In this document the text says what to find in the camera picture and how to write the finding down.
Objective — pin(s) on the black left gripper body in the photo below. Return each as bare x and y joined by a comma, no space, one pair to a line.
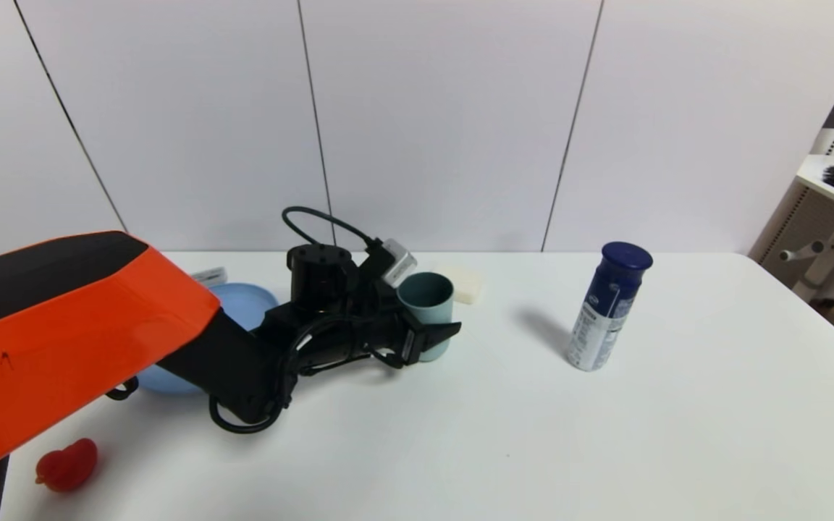
412,346

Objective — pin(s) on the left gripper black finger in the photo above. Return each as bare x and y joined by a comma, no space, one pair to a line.
433,339

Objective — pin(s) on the teal plastic cup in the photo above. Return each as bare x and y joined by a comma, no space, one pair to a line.
428,300

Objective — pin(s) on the orange and black left arm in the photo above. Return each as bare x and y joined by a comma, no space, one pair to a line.
62,325

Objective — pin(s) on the blue plastic plate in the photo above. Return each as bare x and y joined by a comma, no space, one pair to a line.
247,307

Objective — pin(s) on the white soap bar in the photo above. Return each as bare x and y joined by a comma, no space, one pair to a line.
468,286

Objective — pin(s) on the blue and white spray can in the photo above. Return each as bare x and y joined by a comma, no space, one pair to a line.
605,311

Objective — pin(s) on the grey translucent long case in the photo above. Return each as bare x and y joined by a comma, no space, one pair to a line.
211,276

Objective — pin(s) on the red rubber duck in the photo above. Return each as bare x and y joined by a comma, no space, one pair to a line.
69,467

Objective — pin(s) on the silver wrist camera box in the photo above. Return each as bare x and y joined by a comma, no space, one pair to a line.
399,262

